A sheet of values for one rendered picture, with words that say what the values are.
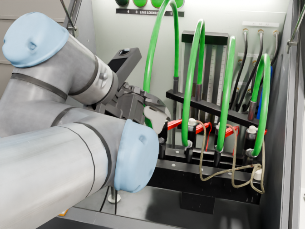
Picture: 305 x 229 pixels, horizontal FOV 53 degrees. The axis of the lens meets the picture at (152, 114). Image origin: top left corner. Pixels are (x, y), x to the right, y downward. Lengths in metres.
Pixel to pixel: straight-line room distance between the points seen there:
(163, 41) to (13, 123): 0.75
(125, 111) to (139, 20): 0.58
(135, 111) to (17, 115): 0.22
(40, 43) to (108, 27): 0.73
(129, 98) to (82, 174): 0.30
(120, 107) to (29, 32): 0.22
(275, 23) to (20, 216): 0.92
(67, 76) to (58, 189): 0.21
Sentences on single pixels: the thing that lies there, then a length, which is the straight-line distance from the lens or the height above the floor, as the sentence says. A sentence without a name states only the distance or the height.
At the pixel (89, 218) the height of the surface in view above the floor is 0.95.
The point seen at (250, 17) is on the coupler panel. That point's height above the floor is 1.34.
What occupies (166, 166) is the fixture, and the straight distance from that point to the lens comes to 0.89.
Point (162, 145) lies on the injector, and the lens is 0.89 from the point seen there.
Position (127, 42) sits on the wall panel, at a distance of 1.10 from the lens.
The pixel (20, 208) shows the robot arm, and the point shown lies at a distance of 0.22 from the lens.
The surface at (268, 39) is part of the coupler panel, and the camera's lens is 1.04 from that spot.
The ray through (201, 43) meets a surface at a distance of 0.89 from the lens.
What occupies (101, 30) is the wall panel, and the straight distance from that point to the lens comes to 1.12.
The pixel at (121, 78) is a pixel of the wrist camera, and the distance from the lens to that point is 0.54.
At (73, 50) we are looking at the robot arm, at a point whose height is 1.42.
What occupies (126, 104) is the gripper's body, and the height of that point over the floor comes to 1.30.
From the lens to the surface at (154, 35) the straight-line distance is 0.65.
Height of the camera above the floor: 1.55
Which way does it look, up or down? 30 degrees down
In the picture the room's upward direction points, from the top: straight up
